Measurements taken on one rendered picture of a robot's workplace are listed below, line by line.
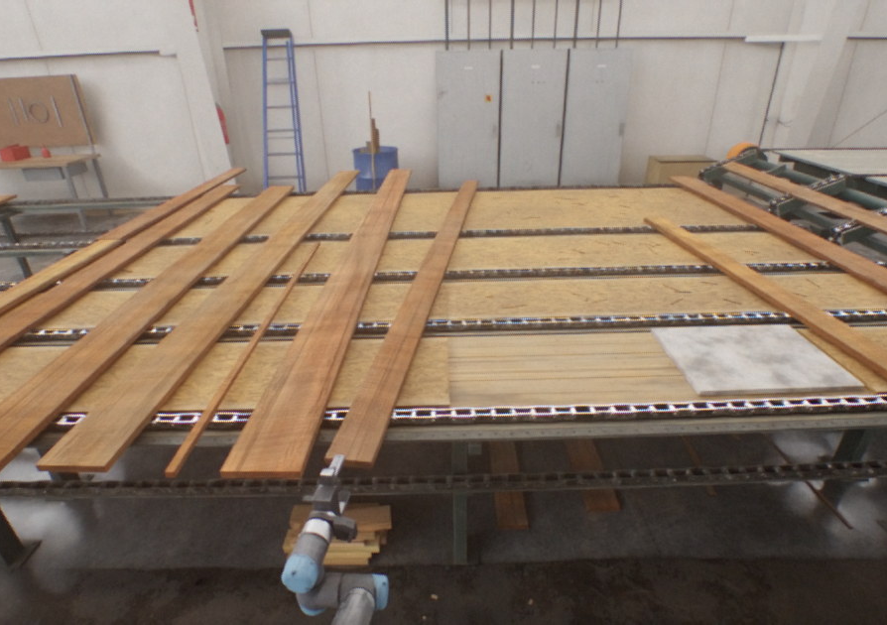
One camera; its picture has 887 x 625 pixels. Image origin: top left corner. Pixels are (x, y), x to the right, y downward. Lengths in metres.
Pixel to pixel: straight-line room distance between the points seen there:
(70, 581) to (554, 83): 6.44
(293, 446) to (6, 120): 8.14
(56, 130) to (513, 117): 6.23
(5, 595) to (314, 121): 6.24
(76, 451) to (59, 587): 1.01
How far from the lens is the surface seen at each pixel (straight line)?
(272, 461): 1.56
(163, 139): 8.39
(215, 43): 7.75
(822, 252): 3.57
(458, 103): 6.79
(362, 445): 1.54
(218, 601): 2.42
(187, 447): 1.72
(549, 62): 6.90
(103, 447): 1.85
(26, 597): 2.83
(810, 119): 8.24
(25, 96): 9.05
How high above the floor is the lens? 1.89
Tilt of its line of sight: 27 degrees down
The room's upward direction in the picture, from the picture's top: 1 degrees counter-clockwise
